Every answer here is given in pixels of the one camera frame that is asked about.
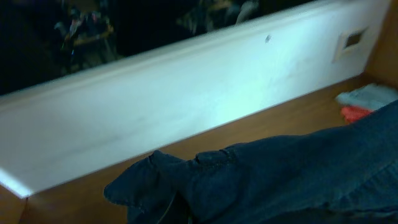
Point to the light grey t-shirt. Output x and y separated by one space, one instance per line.
371 97

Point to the red garment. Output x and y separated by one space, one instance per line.
352 114

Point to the navy blue shorts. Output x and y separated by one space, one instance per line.
338 175

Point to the white wall socket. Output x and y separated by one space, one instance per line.
349 43

